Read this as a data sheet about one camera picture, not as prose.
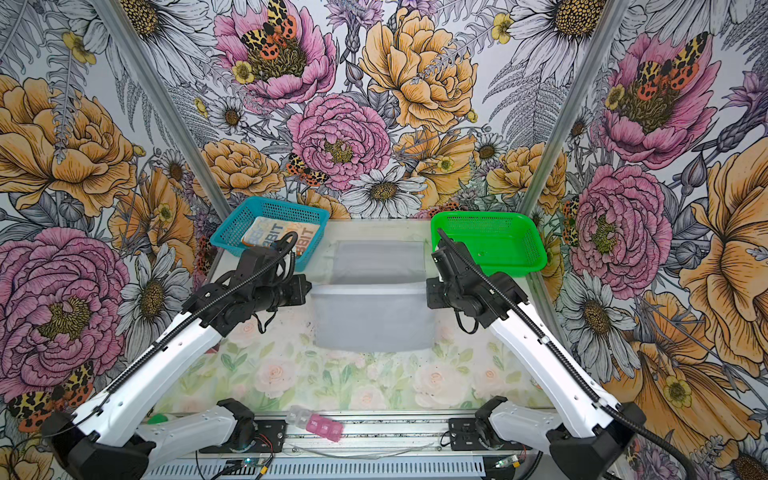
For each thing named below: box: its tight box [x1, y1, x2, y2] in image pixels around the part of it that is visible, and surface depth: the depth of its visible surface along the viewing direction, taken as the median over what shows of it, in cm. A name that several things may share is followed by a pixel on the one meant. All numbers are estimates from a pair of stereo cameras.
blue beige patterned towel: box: [242, 216, 320, 257], surface depth 117 cm
